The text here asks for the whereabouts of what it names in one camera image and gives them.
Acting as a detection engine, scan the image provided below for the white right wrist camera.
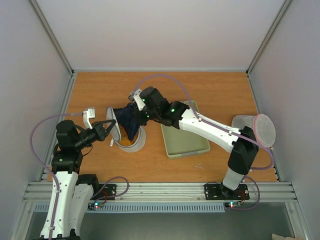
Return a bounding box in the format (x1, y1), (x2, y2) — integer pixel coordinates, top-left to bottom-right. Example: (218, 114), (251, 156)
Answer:
(128, 88), (146, 111)

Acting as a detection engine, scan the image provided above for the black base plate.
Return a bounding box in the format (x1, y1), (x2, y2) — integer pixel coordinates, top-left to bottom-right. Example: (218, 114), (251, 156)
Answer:
(91, 184), (117, 201)
(203, 182), (250, 201)

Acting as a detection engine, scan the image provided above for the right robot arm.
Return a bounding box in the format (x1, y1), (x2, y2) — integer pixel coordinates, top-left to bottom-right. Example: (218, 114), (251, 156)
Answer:
(129, 86), (259, 199)

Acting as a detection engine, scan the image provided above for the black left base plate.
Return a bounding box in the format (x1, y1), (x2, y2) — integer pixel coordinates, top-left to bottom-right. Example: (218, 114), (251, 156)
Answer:
(91, 184), (117, 201)

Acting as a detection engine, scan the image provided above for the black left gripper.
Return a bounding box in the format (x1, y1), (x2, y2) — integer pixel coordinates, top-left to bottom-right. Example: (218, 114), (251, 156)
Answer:
(74, 119), (116, 149)

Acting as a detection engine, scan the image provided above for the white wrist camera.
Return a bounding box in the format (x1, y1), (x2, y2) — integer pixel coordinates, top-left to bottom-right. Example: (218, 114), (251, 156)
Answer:
(128, 88), (146, 111)
(82, 107), (96, 129)

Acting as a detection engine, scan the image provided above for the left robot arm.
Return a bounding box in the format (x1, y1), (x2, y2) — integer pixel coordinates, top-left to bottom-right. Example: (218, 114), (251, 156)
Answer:
(39, 120), (116, 240)

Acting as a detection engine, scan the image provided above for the aluminium front rail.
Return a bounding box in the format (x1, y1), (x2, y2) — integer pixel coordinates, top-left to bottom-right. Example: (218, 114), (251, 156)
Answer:
(22, 179), (298, 203)

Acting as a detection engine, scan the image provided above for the mustard orange bra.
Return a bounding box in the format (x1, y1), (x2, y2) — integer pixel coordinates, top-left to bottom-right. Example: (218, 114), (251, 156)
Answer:
(118, 125), (139, 147)

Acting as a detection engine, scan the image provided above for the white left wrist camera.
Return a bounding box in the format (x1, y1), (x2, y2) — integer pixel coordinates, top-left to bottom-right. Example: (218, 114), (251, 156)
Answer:
(82, 107), (96, 129)

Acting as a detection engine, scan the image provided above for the grey slotted cable duct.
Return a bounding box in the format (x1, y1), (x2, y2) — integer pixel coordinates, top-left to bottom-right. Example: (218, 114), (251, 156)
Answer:
(33, 203), (226, 214)

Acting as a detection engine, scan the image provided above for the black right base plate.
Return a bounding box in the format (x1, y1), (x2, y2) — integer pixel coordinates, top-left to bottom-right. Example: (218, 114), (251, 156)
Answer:
(203, 182), (250, 201)

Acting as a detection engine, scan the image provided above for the navy blue bra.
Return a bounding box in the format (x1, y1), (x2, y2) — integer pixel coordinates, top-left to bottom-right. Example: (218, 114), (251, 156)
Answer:
(113, 103), (140, 141)

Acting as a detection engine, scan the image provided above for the green plastic basket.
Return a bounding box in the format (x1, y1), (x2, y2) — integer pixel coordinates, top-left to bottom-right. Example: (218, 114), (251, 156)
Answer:
(159, 99), (211, 160)

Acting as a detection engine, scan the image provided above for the white mesh laundry bag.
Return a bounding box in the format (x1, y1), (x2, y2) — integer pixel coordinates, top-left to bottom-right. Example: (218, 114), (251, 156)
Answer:
(106, 106), (146, 153)

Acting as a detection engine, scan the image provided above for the pink-rimmed mesh laundry bag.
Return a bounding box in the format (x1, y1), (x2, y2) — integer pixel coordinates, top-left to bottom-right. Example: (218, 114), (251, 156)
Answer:
(231, 113), (276, 148)

